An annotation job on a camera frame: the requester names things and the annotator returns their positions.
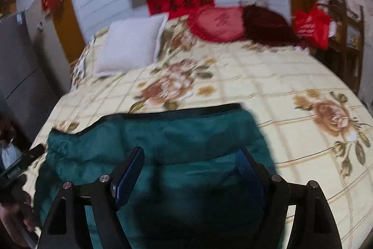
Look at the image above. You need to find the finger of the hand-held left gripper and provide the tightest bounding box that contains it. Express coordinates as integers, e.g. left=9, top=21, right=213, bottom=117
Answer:
left=23, top=144, right=45, bottom=165

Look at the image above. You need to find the red heart cushion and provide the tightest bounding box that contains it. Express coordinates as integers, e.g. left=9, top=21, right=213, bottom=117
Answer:
left=186, top=6, right=248, bottom=42

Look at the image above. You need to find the green down jacket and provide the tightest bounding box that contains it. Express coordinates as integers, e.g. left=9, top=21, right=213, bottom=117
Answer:
left=34, top=103, right=277, bottom=249

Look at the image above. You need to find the person's left hand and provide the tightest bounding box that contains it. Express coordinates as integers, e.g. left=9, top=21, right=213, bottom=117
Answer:
left=0, top=189, right=37, bottom=249

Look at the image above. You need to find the red shopping bag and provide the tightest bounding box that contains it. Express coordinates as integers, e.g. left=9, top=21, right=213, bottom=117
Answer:
left=293, top=2, right=331, bottom=49

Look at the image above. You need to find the dark red velvet cushion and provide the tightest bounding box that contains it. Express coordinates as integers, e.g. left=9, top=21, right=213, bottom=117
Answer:
left=242, top=5, right=306, bottom=48

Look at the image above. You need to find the wooden chair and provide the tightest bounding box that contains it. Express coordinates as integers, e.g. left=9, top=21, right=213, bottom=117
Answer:
left=316, top=0, right=365, bottom=92

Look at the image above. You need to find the red wall banner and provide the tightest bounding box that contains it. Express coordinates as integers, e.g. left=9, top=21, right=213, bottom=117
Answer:
left=146, top=0, right=214, bottom=19

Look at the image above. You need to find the bed with floral sheet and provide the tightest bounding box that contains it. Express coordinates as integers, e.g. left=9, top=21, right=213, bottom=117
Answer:
left=22, top=14, right=373, bottom=249

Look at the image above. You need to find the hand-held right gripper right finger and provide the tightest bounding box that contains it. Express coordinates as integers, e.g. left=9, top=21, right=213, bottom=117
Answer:
left=235, top=147, right=343, bottom=249

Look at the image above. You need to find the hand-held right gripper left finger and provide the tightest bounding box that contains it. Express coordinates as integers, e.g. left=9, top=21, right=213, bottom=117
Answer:
left=37, top=146, right=145, bottom=249

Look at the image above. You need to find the grey cabinet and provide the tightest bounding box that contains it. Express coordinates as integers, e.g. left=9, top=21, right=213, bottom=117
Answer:
left=0, top=8, right=67, bottom=147

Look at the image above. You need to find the white pillow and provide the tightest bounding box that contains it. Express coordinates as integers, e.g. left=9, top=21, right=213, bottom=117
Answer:
left=95, top=13, right=169, bottom=77

